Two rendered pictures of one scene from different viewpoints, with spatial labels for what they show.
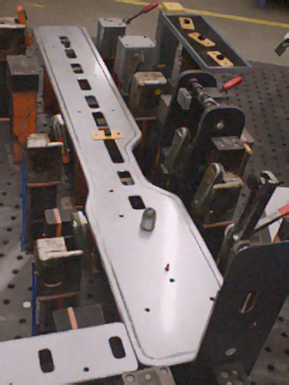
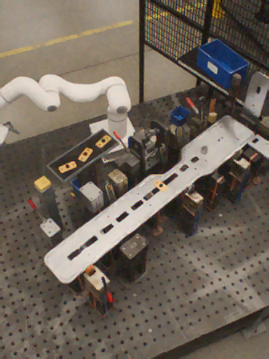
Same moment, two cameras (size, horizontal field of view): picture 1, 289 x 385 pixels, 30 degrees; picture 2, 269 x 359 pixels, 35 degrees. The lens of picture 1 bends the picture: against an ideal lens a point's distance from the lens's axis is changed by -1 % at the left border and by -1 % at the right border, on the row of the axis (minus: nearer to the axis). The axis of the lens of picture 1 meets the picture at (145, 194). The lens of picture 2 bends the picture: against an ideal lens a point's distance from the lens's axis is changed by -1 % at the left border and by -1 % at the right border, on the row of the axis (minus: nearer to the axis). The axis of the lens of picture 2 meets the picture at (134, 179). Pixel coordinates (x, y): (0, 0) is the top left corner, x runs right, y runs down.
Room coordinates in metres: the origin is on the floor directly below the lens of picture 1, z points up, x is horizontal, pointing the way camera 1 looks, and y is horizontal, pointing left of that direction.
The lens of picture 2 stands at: (1.68, 1.31, 2.85)
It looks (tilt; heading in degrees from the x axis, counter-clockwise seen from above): 54 degrees down; 252
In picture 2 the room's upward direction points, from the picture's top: 1 degrees counter-clockwise
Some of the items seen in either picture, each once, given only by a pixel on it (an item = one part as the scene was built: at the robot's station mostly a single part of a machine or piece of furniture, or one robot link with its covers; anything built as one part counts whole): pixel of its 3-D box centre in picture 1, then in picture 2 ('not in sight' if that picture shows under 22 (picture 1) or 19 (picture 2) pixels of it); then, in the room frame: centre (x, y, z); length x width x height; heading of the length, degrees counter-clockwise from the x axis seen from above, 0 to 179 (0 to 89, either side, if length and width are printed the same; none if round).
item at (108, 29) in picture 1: (107, 69); (55, 244); (1.76, 0.22, 0.88); 0.11 x 0.10 x 0.36; 114
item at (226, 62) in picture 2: not in sight; (222, 63); (0.49, -0.58, 1.10); 0.30 x 0.17 x 0.13; 107
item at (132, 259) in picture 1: (102, 132); (158, 189); (1.17, 0.14, 1.00); 1.38 x 0.22 x 0.02; 24
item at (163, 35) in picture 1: (162, 71); (50, 208); (1.74, 0.02, 0.92); 0.08 x 0.08 x 0.44; 24
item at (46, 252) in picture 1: (55, 302); (236, 180); (0.70, 0.14, 0.87); 0.12 x 0.09 x 0.35; 114
